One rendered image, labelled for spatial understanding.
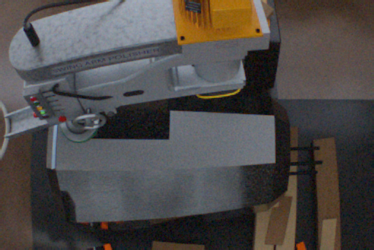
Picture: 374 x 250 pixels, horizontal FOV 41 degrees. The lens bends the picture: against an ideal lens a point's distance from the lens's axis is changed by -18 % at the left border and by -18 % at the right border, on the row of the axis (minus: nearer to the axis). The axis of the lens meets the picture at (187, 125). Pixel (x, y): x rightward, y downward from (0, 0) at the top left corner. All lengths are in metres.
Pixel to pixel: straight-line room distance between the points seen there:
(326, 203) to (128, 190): 1.25
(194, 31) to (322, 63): 2.00
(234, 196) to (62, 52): 1.19
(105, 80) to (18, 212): 1.68
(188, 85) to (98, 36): 0.53
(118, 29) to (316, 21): 2.23
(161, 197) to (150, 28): 1.04
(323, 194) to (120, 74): 1.64
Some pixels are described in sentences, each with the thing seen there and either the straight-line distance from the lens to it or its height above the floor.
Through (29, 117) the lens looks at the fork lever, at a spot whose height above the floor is 0.92.
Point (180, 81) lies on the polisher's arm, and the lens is 2.29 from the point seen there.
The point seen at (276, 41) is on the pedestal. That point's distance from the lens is 2.94.
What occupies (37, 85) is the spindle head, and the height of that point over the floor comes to 1.52.
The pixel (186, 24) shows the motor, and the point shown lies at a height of 1.70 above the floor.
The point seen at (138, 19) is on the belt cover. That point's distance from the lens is 1.93.
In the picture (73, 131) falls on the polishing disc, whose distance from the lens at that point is 2.72.
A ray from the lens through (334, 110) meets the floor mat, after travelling 3.62.
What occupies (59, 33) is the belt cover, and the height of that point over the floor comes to 1.67.
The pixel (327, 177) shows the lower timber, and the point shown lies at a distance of 3.37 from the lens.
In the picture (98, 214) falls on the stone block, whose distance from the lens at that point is 2.81.
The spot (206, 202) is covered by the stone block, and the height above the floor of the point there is 0.67.
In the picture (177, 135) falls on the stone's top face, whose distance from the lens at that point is 2.66.
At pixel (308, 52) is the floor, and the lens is 3.77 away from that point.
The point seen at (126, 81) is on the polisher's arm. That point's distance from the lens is 2.16.
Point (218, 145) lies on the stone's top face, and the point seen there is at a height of 0.80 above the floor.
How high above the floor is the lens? 3.32
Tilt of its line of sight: 70 degrees down
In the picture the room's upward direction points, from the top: 9 degrees counter-clockwise
